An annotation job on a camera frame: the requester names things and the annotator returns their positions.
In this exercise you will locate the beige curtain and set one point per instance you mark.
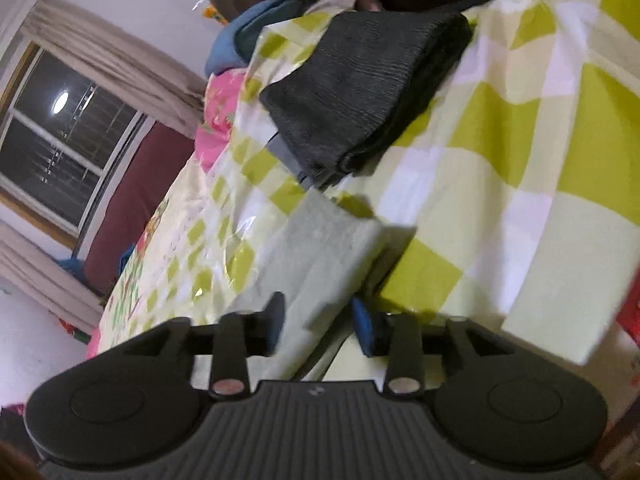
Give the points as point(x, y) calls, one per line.
point(45, 280)
point(120, 60)

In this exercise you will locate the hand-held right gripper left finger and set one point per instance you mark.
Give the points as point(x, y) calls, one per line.
point(274, 321)

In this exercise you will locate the folded dark grey pants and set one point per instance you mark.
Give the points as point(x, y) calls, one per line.
point(360, 90)

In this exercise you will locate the yellow checkered plastic sheet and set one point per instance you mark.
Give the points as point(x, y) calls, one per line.
point(500, 160)

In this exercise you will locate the window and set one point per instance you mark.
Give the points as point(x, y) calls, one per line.
point(60, 145)

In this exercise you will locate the red and green item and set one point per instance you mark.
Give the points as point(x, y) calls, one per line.
point(77, 332)

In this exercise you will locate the small blue item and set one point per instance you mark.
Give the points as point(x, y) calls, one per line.
point(72, 270)

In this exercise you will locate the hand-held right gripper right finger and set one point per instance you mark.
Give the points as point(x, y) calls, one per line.
point(362, 326)

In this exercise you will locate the maroon headboard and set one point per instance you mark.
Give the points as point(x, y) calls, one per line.
point(135, 210)

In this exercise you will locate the blue cloth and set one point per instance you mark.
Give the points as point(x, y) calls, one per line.
point(235, 35)

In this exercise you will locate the light grey-green pants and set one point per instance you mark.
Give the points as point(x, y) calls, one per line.
point(310, 260)

